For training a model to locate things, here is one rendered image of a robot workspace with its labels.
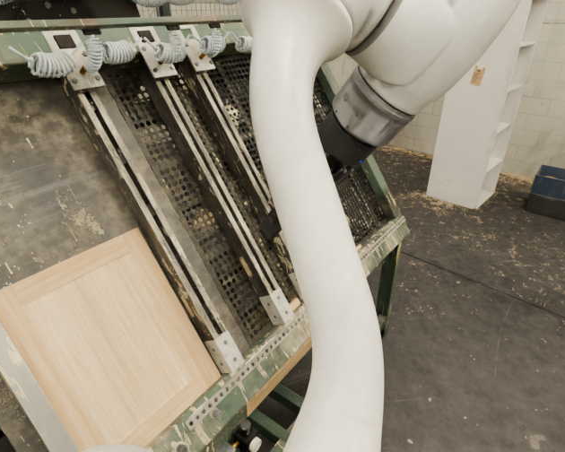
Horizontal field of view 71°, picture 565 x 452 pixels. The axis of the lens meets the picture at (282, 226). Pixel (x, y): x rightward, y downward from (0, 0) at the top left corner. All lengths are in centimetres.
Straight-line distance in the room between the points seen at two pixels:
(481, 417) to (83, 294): 214
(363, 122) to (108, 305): 99
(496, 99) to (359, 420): 429
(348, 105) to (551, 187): 455
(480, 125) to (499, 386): 270
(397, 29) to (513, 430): 243
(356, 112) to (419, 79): 8
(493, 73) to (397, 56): 411
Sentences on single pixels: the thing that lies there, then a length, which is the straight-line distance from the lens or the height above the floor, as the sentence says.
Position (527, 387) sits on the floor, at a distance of 292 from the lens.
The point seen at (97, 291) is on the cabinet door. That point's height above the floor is 125.
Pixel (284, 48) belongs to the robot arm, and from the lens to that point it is 35.
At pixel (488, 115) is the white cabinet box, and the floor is 102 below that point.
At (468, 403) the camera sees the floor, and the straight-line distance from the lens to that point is 268.
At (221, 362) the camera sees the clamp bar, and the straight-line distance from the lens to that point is 140.
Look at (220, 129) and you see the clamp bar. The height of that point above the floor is 154.
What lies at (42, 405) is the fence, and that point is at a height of 112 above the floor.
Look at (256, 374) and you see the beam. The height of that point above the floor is 85.
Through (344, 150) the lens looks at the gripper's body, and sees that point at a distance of 50.
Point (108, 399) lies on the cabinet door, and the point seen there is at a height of 103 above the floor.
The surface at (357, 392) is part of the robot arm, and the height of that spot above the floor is 170.
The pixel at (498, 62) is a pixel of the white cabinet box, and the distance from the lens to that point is 451.
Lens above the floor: 197
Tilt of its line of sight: 29 degrees down
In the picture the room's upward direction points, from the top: straight up
